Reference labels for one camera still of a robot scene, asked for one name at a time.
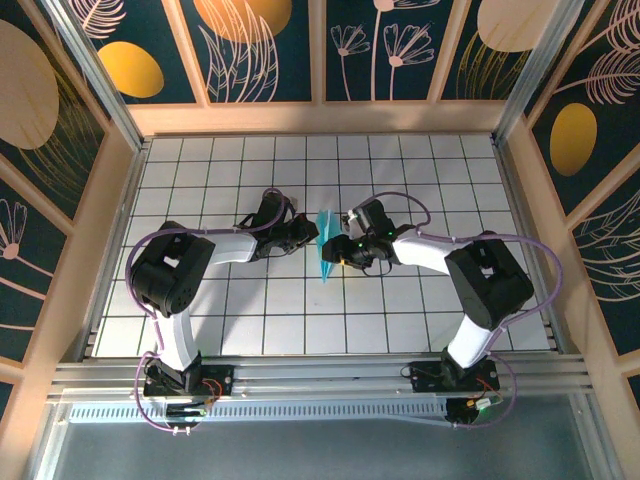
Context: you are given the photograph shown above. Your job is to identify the light blue cloth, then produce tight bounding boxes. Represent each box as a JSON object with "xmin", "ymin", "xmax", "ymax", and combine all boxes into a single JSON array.
[{"xmin": 315, "ymin": 208, "xmax": 344, "ymax": 286}]

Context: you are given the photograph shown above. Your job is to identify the small black electronics box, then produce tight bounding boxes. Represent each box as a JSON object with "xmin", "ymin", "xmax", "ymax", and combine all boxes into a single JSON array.
[{"xmin": 164, "ymin": 404, "xmax": 209, "ymax": 420}]

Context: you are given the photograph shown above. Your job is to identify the aluminium rail beam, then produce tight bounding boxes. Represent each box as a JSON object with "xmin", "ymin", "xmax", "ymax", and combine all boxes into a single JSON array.
[{"xmin": 47, "ymin": 353, "xmax": 591, "ymax": 402}]

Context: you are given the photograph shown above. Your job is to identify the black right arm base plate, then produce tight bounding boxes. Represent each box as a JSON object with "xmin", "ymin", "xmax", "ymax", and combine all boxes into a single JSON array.
[{"xmin": 408, "ymin": 360, "xmax": 501, "ymax": 394}]

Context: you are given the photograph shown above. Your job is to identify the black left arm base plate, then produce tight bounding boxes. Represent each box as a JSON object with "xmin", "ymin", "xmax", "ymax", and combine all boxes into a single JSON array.
[{"xmin": 143, "ymin": 363, "xmax": 236, "ymax": 399}]

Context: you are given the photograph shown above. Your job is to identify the white slotted cable duct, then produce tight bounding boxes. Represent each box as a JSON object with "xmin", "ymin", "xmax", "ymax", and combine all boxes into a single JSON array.
[{"xmin": 67, "ymin": 399, "xmax": 451, "ymax": 425}]

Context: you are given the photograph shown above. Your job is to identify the aluminium table side rail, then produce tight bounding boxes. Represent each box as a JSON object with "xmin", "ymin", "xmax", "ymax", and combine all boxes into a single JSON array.
[
  {"xmin": 74, "ymin": 139, "xmax": 152, "ymax": 362},
  {"xmin": 492, "ymin": 138, "xmax": 572, "ymax": 355}
]

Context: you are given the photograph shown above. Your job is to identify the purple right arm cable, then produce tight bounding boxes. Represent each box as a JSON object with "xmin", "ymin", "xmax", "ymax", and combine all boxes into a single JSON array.
[{"xmin": 349, "ymin": 192, "xmax": 565, "ymax": 431}]

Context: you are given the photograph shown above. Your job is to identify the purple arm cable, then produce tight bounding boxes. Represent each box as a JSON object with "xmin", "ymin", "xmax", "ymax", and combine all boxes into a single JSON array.
[
  {"xmin": 125, "ymin": 188, "xmax": 294, "ymax": 437},
  {"xmin": 349, "ymin": 192, "xmax": 565, "ymax": 431}
]

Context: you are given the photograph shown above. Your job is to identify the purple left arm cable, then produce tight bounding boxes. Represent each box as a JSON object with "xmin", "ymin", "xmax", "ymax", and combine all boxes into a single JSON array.
[{"xmin": 125, "ymin": 188, "xmax": 294, "ymax": 437}]

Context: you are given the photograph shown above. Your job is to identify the aluminium corner post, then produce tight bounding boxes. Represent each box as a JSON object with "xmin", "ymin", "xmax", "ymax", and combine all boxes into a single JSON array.
[
  {"xmin": 42, "ymin": 0, "xmax": 151, "ymax": 152},
  {"xmin": 492, "ymin": 0, "xmax": 587, "ymax": 145}
]

